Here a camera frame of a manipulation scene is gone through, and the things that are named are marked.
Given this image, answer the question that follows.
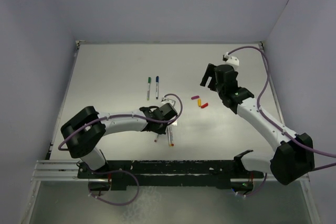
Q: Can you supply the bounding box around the yellow marker pen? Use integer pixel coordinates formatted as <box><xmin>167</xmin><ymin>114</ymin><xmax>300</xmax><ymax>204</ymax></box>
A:
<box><xmin>166</xmin><ymin>126</ymin><xmax>173</xmax><ymax>147</ymax></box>

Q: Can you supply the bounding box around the red marker pen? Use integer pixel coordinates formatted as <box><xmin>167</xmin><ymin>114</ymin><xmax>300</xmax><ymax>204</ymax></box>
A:
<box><xmin>169</xmin><ymin>125</ymin><xmax>174</xmax><ymax>147</ymax></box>

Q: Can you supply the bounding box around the purple pen cap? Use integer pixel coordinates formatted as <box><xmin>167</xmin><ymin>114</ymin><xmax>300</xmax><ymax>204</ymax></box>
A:
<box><xmin>191</xmin><ymin>95</ymin><xmax>200</xmax><ymax>100</ymax></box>

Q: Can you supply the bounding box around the blue marker pen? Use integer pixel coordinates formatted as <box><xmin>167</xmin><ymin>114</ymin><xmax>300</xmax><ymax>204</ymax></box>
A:
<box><xmin>155</xmin><ymin>81</ymin><xmax>159</xmax><ymax>100</ymax></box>

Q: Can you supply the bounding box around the green marker pen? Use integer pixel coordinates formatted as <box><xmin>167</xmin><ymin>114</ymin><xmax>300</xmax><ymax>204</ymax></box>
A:
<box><xmin>146</xmin><ymin>81</ymin><xmax>151</xmax><ymax>101</ymax></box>

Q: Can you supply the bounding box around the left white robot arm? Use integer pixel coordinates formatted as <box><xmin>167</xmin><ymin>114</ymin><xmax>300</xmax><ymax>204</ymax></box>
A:
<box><xmin>61</xmin><ymin>103</ymin><xmax>178</xmax><ymax>178</ymax></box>

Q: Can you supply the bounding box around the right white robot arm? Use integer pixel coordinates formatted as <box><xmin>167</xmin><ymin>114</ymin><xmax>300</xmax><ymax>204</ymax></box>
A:
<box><xmin>200</xmin><ymin>63</ymin><xmax>315</xmax><ymax>185</ymax></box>

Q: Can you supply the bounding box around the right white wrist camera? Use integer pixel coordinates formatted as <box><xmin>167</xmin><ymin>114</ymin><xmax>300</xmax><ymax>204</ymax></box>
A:
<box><xmin>223</xmin><ymin>53</ymin><xmax>239</xmax><ymax>70</ymax></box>

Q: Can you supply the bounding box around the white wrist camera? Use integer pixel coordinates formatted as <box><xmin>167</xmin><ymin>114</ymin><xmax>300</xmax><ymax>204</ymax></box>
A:
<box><xmin>223</xmin><ymin>53</ymin><xmax>239</xmax><ymax>70</ymax></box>
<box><xmin>161</xmin><ymin>97</ymin><xmax>176</xmax><ymax>107</ymax></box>

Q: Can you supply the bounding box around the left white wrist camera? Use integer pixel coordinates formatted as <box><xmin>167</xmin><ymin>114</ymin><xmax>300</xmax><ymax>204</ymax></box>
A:
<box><xmin>161</xmin><ymin>97</ymin><xmax>176</xmax><ymax>107</ymax></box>

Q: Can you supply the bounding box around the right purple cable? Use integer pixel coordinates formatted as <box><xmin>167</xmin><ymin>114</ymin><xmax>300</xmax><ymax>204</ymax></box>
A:
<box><xmin>227</xmin><ymin>46</ymin><xmax>336</xmax><ymax>200</ymax></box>

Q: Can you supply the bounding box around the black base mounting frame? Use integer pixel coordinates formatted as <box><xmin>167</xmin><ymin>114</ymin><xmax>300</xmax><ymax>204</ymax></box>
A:
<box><xmin>78</xmin><ymin>160</ymin><xmax>264</xmax><ymax>190</ymax></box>

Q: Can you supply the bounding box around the aluminium rail front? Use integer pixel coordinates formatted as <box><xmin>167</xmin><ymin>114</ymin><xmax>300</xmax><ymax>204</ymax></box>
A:
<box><xmin>30</xmin><ymin>158</ymin><xmax>310</xmax><ymax>183</ymax></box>

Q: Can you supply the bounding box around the aluminium rail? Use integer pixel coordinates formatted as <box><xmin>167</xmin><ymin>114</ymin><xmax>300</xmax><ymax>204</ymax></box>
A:
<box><xmin>30</xmin><ymin>158</ymin><xmax>310</xmax><ymax>183</ymax></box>
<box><xmin>258</xmin><ymin>41</ymin><xmax>297</xmax><ymax>159</ymax></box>

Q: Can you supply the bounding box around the aluminium rail right side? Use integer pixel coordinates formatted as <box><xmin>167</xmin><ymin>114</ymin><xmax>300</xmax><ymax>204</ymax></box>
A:
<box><xmin>258</xmin><ymin>41</ymin><xmax>297</xmax><ymax>159</ymax></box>

